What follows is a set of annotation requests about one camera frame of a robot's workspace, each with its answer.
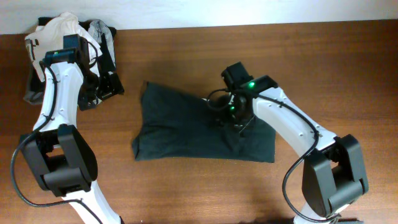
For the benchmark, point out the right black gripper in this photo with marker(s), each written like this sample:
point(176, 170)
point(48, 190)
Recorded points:
point(233, 121)

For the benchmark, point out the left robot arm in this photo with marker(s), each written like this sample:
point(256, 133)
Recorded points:
point(57, 154)

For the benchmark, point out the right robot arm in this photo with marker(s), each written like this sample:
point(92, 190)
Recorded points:
point(334, 174)

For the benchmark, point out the white folded t-shirt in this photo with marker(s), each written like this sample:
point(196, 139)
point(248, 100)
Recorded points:
point(50, 37)

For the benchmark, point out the black folded garment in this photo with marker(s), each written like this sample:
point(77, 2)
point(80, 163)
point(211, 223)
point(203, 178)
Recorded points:
point(68, 76)

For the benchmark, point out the dark green Nike t-shirt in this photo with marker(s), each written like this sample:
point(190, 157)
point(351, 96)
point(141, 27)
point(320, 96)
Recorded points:
point(178, 124)

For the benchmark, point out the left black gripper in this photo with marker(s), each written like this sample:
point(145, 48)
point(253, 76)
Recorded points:
point(106, 88)

